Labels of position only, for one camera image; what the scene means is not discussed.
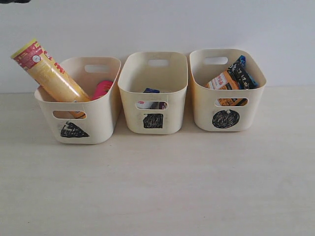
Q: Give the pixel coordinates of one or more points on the white blue milk carton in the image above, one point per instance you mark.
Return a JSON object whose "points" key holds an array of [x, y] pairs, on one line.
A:
{"points": [[147, 104]]}

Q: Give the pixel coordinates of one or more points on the pink Lays chips can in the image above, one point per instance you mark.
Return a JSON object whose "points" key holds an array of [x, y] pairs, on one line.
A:
{"points": [[102, 89]]}

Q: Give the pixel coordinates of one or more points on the orange snack bag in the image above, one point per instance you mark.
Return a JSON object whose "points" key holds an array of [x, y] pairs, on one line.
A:
{"points": [[224, 81]]}

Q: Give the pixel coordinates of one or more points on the black blue snack bag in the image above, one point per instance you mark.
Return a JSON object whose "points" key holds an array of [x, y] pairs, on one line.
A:
{"points": [[238, 73]]}

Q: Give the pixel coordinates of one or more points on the yellow chips can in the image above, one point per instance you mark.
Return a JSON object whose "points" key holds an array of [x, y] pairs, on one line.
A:
{"points": [[48, 73]]}

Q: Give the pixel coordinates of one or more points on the purple juice carton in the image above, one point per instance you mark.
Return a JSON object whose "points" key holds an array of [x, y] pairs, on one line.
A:
{"points": [[162, 105]]}

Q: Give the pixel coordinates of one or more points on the cream bin square mark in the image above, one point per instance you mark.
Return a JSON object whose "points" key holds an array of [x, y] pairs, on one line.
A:
{"points": [[164, 71]]}

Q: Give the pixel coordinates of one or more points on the cream bin triangle mark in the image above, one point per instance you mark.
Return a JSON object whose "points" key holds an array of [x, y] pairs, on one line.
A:
{"points": [[88, 122]]}

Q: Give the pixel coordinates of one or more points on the cream bin circle mark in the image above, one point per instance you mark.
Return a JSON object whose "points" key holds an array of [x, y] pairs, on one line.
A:
{"points": [[222, 110]]}

